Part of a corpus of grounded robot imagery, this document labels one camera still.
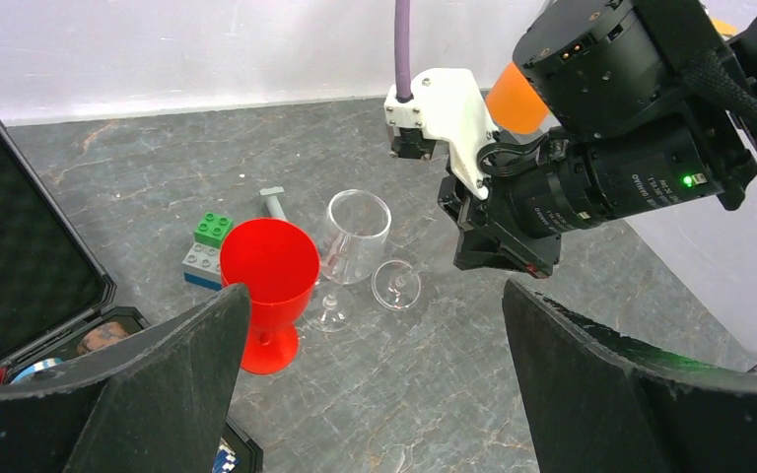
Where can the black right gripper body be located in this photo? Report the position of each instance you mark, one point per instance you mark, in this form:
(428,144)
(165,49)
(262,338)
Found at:
(555,184)

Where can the grey toy brick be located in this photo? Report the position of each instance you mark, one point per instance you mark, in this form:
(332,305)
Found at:
(203,261)

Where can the green toy brick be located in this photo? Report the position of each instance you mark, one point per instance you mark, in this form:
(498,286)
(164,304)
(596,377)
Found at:
(212,229)

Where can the black poker chip case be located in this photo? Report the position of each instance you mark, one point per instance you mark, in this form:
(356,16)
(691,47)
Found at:
(52,289)

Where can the clear wine glass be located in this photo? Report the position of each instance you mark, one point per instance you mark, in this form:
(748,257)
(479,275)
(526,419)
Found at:
(396,284)
(350,241)

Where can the yellow plastic wine glass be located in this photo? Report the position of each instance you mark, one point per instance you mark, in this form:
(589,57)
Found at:
(724,29)

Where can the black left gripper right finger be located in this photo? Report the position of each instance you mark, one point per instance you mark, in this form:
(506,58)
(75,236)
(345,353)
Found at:
(600,401)

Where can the orange poker chip row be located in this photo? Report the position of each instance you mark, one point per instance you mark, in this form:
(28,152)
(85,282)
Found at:
(104,335)

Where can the orange plastic wine glass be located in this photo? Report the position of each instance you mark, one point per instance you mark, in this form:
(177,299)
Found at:
(513,104)

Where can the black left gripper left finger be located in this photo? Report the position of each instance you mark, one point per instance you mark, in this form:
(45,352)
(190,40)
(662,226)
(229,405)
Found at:
(157,401)

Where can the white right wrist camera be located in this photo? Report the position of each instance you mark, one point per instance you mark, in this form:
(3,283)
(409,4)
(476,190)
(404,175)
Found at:
(447,107)

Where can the blue poker chip row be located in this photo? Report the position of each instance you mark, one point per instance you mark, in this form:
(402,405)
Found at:
(36,367)

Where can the red plastic wine glass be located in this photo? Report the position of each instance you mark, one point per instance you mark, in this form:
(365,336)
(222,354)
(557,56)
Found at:
(279,264)

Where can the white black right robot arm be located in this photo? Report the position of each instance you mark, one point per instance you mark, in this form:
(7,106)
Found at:
(654,108)

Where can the grey toy column piece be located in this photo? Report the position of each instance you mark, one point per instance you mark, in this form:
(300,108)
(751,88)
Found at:
(270,197)

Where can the blue toy brick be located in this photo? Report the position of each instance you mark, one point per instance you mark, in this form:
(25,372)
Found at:
(202,282)

